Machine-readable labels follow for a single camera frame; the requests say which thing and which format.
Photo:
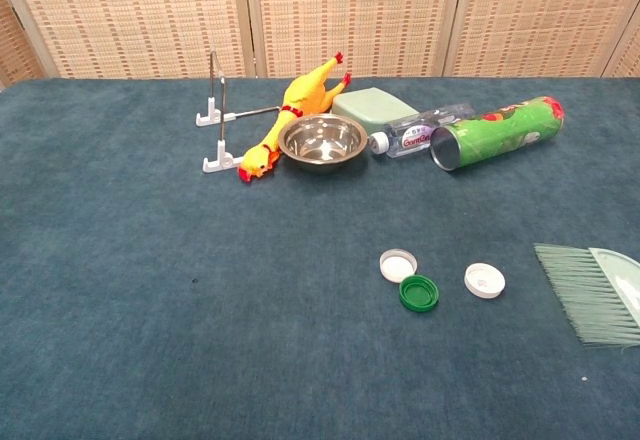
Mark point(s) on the white lid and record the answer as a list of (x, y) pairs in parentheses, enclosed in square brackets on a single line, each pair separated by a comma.
[(396, 266), (484, 280)]

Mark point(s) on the green plastic bottle cap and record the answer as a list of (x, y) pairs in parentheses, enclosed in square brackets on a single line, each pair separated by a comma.
[(419, 294)]

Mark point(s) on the clear plastic water bottle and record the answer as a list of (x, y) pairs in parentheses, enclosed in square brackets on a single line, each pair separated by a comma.
[(415, 136)]

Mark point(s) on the stainless steel bowl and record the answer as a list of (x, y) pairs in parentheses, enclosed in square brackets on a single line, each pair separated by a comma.
[(322, 162)]

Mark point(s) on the yellow rubber chicken toy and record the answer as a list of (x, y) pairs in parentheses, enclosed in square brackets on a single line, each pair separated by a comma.
[(300, 92)]

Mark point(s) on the green chips can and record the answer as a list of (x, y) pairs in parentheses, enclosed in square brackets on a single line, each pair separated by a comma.
[(500, 132)]

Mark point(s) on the woven bamboo folding screen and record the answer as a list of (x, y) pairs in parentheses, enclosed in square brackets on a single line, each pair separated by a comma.
[(350, 10)]

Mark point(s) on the teal carpet table cloth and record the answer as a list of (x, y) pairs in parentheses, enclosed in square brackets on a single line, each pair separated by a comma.
[(150, 310)]

